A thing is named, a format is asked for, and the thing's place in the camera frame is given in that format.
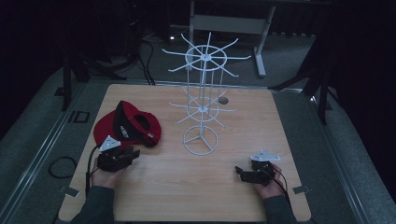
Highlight person's left hand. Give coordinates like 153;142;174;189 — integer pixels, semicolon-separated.
90;158;126;189

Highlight metal floor rail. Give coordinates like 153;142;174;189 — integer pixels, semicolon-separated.
309;94;373;224
0;83;88;223

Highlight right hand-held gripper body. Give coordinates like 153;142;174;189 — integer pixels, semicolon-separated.
240;149;281;188

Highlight right hand-held gripper cable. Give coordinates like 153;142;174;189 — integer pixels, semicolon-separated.
264;167;293;207

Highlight red and black cap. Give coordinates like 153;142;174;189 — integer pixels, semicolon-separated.
92;100;163;150

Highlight black looped floor cable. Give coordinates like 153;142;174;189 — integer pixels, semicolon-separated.
48;156;78;180

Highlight black rectangular floor frame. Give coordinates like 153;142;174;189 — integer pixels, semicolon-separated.
67;109;92;124

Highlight person's right hand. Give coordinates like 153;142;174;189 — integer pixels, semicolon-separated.
253;163;285;201

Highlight black metal stand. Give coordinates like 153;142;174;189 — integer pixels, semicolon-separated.
268;36;345;126
60;50;128;112

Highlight left hand-held gripper cable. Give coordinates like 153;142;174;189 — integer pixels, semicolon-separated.
85;145;103;197

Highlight white wire hat rack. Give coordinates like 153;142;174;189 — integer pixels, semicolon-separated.
161;31;252;157

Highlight hand-held gripper cable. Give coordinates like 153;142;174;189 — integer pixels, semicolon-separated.
264;167;293;207
85;145;103;197

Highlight black floor cables bundle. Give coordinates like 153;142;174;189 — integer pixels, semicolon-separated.
135;36;157;86

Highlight white metal desk frame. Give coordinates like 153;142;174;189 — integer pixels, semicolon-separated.
187;0;277;78

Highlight grey tape strip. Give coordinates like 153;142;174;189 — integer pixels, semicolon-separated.
58;185;80;199
291;185;313;195

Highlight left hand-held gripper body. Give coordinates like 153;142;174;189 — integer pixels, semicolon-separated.
96;134;135;173

